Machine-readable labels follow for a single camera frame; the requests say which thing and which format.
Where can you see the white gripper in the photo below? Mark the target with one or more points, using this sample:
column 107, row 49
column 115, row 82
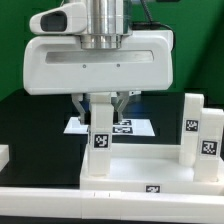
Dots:
column 90, row 47

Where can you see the white desk top tray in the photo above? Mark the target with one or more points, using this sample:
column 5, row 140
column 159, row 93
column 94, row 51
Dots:
column 149, row 168

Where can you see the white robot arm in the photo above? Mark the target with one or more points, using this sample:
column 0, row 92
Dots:
column 91, row 46

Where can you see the fiducial marker sheet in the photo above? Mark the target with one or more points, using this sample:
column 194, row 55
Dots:
column 132, row 127

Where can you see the white left fence block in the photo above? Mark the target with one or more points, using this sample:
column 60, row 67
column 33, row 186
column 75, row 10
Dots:
column 4, row 156

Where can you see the white front fence rail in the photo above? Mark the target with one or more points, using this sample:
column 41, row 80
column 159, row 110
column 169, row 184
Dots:
column 115, row 205

